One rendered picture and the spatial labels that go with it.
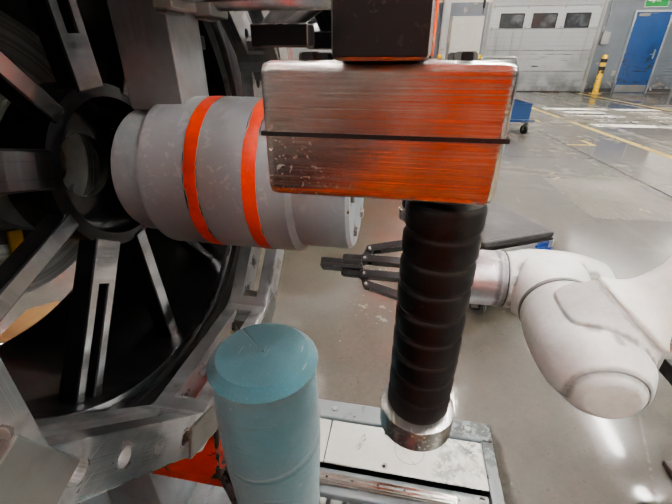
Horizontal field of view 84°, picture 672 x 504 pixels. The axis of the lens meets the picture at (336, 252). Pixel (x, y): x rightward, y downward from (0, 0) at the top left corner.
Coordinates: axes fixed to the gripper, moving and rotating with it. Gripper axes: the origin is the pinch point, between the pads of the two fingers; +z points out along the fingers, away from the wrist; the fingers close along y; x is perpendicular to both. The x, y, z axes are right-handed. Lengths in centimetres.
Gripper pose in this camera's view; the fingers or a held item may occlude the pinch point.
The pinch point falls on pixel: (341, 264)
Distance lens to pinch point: 64.7
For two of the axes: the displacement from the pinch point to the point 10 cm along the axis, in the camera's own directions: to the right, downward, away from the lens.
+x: -1.3, -3.1, -9.4
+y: 1.3, -9.5, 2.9
